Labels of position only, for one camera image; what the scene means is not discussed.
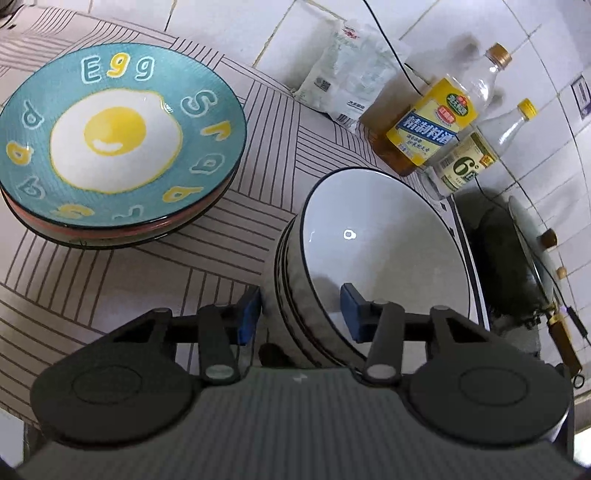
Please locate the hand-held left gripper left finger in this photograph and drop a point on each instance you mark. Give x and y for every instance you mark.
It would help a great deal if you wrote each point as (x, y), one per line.
(249, 318)

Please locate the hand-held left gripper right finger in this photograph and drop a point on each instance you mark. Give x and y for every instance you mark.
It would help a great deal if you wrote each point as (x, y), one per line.
(352, 314)

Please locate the white bowl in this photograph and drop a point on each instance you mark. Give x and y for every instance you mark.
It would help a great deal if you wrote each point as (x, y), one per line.
(392, 240)
(279, 295)
(302, 323)

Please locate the pink rabbit print plate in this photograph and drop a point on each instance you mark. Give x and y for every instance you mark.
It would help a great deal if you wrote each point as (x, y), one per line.
(92, 229)

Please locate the teal egg print plate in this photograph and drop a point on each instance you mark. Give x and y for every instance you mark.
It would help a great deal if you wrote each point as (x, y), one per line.
(115, 138)

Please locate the striped tablecloth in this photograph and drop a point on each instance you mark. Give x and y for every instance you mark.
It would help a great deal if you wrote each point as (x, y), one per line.
(258, 152)

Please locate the clear green label bottle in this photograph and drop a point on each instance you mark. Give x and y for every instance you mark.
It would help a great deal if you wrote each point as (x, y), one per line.
(466, 161)

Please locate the glass lid with wooden knob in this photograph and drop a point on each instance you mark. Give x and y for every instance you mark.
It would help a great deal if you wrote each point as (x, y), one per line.
(531, 235)

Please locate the yellow label glass bottle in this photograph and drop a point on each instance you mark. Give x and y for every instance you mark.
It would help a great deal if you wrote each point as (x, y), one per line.
(429, 124)

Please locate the white plastic bag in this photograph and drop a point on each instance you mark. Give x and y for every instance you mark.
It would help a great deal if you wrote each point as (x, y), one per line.
(351, 74)

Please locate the white wall sticker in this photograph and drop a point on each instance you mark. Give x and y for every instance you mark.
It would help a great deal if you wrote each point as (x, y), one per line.
(582, 94)

